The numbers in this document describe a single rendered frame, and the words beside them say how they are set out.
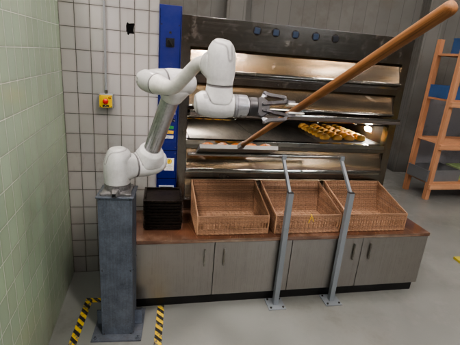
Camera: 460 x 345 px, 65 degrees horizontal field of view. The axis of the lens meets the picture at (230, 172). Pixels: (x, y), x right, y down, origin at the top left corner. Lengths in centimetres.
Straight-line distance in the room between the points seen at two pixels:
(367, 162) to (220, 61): 239
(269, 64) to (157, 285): 189
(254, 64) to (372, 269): 193
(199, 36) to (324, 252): 191
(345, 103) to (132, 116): 176
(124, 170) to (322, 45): 184
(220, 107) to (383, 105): 228
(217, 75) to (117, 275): 154
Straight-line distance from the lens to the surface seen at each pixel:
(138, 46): 283
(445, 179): 644
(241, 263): 280
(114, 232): 232
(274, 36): 298
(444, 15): 88
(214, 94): 138
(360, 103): 334
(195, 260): 271
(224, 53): 136
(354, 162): 346
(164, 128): 210
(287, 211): 263
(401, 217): 329
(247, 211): 310
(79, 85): 289
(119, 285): 251
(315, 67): 312
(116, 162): 217
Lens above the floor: 183
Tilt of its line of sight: 18 degrees down
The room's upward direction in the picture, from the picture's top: 5 degrees clockwise
